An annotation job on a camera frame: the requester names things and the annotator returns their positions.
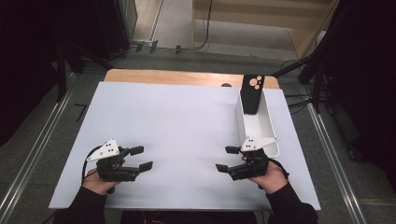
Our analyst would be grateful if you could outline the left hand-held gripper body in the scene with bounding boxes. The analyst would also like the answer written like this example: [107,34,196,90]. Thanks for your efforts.
[86,138,141,183]

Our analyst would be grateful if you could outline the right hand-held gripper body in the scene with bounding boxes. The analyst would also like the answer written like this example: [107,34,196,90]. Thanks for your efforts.
[228,136,279,182]

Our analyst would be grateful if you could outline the white plastic storage box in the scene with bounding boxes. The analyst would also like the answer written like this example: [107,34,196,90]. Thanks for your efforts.
[235,88,280,159]

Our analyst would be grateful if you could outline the black phone case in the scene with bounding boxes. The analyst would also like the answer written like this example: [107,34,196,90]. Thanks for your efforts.
[240,74,266,116]

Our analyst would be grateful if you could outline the person's left hand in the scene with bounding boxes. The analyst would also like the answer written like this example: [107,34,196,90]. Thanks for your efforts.
[81,167,122,196]

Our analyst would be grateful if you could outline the person's right hand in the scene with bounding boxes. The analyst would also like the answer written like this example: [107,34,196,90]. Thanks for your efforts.
[242,155,289,195]

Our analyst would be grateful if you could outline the white table board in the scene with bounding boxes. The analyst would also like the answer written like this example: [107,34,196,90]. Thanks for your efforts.
[49,81,321,212]

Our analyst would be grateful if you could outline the wooden table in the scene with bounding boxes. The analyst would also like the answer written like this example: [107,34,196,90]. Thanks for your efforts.
[104,68,280,91]

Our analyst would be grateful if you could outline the black metal stand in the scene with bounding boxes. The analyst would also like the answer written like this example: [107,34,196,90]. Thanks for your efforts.
[55,42,114,103]
[270,46,332,115]

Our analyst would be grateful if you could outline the black cabinet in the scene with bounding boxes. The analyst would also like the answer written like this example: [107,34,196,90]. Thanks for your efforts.
[93,0,138,61]

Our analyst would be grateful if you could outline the wooden platform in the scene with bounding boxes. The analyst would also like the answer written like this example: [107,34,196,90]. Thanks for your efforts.
[191,0,341,60]

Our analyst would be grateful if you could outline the black curtain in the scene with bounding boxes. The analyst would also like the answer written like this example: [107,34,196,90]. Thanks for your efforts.
[0,0,68,147]
[323,0,396,190]

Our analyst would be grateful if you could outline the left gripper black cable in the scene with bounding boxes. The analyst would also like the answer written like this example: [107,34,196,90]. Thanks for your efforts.
[80,145,105,185]

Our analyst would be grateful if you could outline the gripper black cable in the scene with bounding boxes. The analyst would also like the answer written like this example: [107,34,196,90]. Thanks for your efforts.
[80,145,105,185]
[267,158,290,182]

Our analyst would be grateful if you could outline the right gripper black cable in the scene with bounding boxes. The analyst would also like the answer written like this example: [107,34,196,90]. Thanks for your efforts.
[267,158,290,182]

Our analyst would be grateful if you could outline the black floor cables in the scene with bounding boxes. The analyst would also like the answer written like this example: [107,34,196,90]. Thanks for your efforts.
[279,58,316,115]

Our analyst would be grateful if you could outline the metal floor rail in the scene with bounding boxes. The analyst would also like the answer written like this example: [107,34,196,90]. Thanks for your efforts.
[306,102,369,224]
[0,72,78,220]

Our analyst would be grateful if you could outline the hanging black cable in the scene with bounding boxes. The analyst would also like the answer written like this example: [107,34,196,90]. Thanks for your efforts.
[185,0,215,52]

